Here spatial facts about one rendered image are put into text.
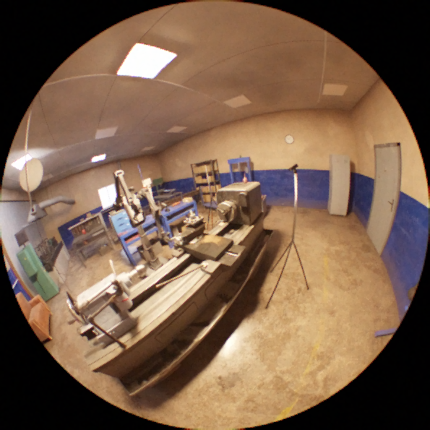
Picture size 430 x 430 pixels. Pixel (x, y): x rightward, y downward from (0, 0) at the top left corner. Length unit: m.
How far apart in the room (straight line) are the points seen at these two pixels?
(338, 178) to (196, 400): 5.11
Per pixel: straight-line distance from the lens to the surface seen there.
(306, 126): 4.91
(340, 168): 4.44
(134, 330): 1.10
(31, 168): 3.94
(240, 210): 1.77
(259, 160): 4.98
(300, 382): 1.77
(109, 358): 1.17
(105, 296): 1.00
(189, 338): 1.38
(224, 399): 1.70
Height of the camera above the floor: 1.66
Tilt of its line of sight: 20 degrees down
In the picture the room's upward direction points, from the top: 10 degrees counter-clockwise
